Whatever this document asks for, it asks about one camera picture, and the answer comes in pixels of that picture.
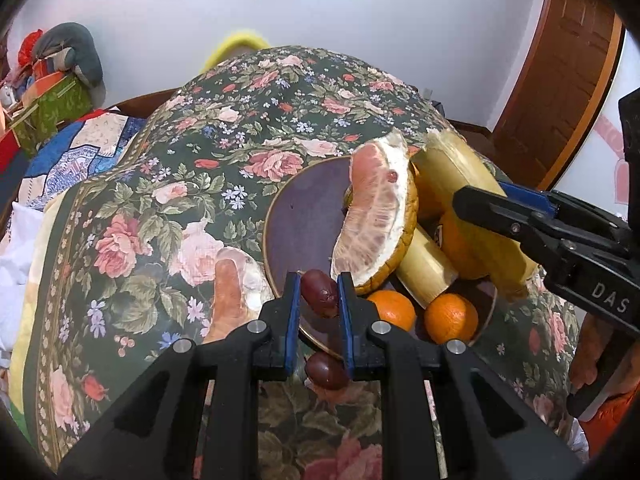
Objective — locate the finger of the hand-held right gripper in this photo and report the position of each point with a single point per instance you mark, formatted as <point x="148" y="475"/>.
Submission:
<point x="500" y="215"/>
<point x="527" y="199"/>

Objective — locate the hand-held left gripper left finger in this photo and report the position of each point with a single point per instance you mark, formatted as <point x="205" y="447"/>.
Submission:
<point x="294" y="325"/>

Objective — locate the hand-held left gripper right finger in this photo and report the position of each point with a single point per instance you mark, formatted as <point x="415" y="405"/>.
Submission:
<point x="345" y="325"/>

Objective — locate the red date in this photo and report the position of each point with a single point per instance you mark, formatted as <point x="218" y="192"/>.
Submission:
<point x="327" y="371"/>
<point x="320" y="292"/>

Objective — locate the small orange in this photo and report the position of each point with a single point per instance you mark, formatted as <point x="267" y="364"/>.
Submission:
<point x="395" y="310"/>
<point x="452" y="317"/>

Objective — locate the sugarcane piece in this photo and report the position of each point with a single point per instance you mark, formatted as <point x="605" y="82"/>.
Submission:
<point x="425" y="270"/>
<point x="450" y="170"/>

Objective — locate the purple plate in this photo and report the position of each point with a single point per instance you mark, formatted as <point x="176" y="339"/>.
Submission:
<point x="300" y="210"/>

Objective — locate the pomelo segment with yellow rind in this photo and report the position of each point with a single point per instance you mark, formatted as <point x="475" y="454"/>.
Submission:
<point x="370" y="210"/>

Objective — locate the person's right hand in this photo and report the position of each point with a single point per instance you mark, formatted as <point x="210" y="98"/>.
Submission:
<point x="582" y="355"/>

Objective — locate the peeled white pomelo segment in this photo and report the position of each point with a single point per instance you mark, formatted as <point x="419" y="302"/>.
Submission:
<point x="230" y="285"/>

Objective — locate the white wardrobe door with hearts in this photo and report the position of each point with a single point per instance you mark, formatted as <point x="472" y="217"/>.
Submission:
<point x="600" y="160"/>

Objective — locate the brown wooden door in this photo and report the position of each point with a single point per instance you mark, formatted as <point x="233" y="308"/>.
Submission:
<point x="560" y="80"/>

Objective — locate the floral blanket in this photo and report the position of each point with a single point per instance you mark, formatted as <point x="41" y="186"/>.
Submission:
<point x="150" y="210"/>

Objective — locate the patchwork quilt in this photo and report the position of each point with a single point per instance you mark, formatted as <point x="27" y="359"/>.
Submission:
<point x="85" y="145"/>

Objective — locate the white cloth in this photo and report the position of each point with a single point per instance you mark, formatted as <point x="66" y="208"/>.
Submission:
<point x="15" y="270"/>

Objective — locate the green storage bag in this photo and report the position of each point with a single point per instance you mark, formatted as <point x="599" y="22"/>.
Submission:
<point x="55" y="107"/>

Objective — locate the grey pillow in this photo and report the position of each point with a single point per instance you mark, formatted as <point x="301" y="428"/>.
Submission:
<point x="80" y="55"/>

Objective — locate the orange box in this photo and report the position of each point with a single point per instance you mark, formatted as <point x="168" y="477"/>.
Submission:
<point x="47" y="82"/>

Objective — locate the red bag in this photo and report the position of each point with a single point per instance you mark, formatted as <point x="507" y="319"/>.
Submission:
<point x="31" y="42"/>

